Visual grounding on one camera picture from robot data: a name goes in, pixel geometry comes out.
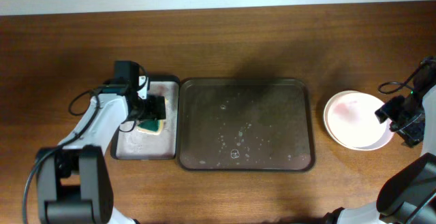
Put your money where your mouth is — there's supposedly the pink plate with red stain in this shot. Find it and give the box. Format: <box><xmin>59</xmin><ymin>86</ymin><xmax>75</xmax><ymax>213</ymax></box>
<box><xmin>326</xmin><ymin>92</ymin><xmax>395</xmax><ymax>149</ymax></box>

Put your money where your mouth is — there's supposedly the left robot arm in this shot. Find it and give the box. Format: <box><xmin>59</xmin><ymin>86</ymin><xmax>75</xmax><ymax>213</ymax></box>
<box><xmin>28</xmin><ymin>61</ymin><xmax>166</xmax><ymax>223</ymax></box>

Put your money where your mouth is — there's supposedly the small wet sponge tray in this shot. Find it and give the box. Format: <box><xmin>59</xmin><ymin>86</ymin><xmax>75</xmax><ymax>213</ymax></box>
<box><xmin>110</xmin><ymin>76</ymin><xmax>180</xmax><ymax>160</ymax></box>

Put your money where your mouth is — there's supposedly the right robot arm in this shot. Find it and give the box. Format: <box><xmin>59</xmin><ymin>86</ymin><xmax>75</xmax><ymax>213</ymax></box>
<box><xmin>319</xmin><ymin>56</ymin><xmax>435</xmax><ymax>223</ymax></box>

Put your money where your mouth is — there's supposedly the large brown serving tray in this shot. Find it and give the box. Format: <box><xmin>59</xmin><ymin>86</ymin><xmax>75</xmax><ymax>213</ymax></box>
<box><xmin>176</xmin><ymin>78</ymin><xmax>315</xmax><ymax>172</ymax></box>

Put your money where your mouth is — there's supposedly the green yellow sponge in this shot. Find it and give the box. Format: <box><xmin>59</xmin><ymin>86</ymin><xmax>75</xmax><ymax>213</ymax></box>
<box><xmin>136</xmin><ymin>119</ymin><xmax>165</xmax><ymax>135</ymax></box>

